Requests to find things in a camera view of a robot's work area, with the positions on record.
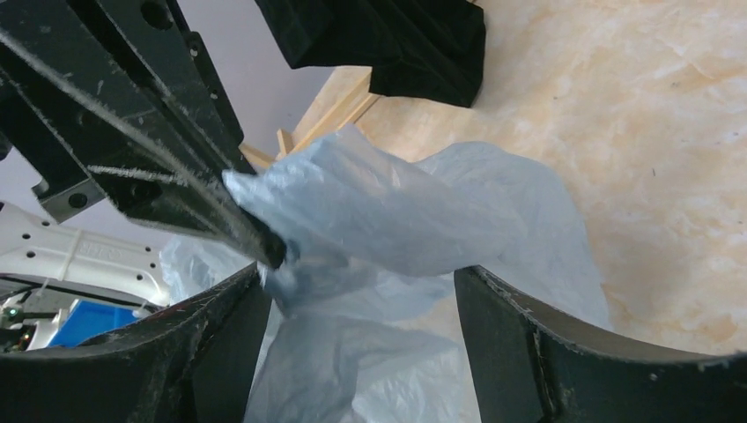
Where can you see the black printed t-shirt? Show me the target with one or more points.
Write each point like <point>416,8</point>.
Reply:
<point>431,50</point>

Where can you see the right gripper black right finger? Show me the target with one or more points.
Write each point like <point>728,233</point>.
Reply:
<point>533,363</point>

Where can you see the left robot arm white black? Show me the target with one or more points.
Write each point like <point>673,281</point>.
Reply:
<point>52,251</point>

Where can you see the blue plastic trash bag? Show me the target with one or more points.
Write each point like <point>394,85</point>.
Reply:
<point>372,243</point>

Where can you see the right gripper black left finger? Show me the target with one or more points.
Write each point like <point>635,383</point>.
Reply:
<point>192,362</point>

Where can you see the wooden clothes rack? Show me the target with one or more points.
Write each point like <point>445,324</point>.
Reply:
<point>348,109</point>

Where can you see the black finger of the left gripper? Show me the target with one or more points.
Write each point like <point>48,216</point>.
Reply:
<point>124,94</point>

